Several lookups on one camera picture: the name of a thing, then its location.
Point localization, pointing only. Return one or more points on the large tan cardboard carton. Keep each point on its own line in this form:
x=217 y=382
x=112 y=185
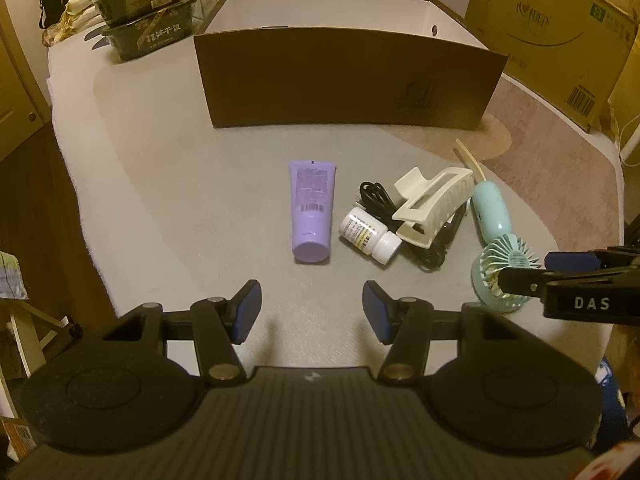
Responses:
x=550 y=35

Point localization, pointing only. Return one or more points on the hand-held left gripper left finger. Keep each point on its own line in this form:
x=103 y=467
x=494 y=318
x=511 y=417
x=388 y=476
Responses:
x=249 y=305

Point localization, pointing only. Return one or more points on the printed cloth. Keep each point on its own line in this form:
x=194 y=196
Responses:
x=12 y=275

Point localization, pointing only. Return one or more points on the wooden cabinet door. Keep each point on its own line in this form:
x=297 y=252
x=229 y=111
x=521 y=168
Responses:
x=20 y=85

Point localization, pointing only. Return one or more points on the brown mat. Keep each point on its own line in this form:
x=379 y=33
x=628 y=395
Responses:
x=550 y=170

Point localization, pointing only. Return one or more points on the white pill bottle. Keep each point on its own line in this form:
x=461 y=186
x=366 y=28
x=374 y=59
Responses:
x=362 y=230

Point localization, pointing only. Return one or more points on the yellow patterned bag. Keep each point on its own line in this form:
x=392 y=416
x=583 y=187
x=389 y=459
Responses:
x=75 y=20

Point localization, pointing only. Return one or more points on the mint handheld fan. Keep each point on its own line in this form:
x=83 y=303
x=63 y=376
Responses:
x=490 y=205

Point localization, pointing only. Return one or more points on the cream hair claw clip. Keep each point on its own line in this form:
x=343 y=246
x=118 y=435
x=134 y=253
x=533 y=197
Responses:
x=415 y=234

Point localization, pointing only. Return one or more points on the purple cosmetic tube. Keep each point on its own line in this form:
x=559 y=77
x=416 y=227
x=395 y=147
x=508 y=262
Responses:
x=312 y=200

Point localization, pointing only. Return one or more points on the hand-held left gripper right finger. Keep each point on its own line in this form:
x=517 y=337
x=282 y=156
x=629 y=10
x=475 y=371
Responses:
x=374 y=310

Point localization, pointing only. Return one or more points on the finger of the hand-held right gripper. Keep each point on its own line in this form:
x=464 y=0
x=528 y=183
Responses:
x=570 y=261
x=520 y=282

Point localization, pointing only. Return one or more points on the white wooden chair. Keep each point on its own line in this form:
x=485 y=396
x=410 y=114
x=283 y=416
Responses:
x=40 y=325

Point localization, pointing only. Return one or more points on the brown cardboard box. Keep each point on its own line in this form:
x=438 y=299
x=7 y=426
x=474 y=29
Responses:
x=350 y=85

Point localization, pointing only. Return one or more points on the beige wooden stick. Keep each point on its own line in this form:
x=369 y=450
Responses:
x=470 y=160

